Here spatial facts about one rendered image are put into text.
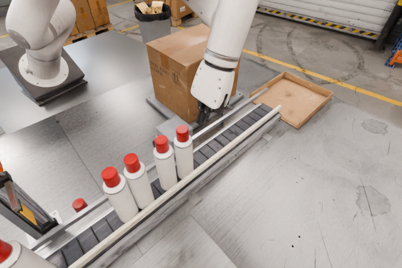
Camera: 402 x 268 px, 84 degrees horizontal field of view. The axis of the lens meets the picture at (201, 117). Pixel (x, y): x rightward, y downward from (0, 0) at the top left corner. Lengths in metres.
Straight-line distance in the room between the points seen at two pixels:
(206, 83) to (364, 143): 0.72
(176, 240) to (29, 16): 0.75
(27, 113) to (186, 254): 0.93
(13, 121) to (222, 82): 0.97
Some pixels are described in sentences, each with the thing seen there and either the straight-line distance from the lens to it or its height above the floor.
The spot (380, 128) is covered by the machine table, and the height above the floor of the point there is 0.83.
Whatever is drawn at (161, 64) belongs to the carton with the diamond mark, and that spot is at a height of 1.07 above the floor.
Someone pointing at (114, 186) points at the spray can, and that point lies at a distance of 0.55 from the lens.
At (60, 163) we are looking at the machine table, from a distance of 0.96.
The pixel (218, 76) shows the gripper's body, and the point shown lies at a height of 1.21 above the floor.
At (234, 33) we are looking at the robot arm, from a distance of 0.52.
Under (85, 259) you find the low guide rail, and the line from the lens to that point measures 0.66.
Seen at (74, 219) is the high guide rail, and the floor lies 0.96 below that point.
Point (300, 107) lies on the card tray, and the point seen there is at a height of 0.83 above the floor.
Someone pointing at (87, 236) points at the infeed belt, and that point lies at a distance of 0.72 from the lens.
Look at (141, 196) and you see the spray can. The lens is 0.63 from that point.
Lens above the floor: 1.50
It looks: 43 degrees down
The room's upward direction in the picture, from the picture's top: straight up
